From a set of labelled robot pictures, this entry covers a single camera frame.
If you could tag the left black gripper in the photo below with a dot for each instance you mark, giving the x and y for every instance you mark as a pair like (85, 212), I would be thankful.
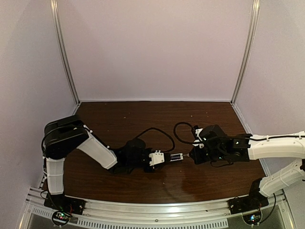
(167, 157)

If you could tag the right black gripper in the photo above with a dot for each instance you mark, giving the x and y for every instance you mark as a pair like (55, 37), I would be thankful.
(198, 156)

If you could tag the white remote control body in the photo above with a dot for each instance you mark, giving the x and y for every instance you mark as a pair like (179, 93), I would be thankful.
(167, 157)

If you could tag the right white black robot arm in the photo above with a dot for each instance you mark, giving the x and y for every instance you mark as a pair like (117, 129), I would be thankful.
(212, 144)

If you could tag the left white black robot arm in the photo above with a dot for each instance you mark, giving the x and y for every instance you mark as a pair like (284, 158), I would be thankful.
(63, 136)

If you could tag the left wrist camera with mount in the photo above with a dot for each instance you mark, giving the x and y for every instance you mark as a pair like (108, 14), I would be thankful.
(156, 157)

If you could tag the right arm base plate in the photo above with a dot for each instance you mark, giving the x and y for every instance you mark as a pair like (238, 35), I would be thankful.
(245, 204)

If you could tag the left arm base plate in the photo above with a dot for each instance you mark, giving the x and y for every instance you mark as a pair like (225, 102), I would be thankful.
(65, 204)

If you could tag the aluminium front rail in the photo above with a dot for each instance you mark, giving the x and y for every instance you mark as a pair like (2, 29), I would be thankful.
(213, 214)

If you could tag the right aluminium frame post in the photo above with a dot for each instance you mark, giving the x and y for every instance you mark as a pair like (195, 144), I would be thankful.
(248, 46)

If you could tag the aluminium frame post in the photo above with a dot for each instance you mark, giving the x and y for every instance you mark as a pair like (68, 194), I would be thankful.
(62, 48)
(248, 46)

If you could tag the left aluminium frame post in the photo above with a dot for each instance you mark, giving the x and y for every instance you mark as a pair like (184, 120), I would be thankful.
(62, 48)

